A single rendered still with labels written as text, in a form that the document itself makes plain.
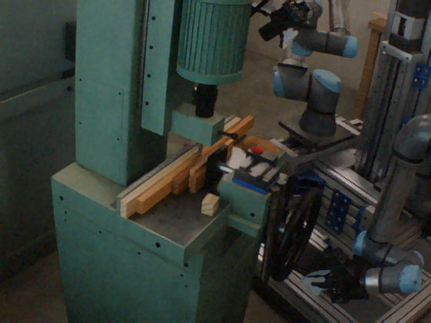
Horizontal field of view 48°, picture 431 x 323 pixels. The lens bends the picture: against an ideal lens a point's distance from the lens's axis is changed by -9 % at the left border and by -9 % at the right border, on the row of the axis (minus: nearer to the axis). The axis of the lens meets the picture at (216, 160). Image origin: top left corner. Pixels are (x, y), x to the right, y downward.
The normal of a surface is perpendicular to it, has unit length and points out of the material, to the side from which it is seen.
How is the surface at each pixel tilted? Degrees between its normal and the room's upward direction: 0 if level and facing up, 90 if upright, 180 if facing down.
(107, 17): 90
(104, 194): 0
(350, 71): 90
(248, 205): 90
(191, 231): 0
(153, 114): 90
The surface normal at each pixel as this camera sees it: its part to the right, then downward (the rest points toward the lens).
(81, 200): -0.50, 0.40
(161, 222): 0.11, -0.85
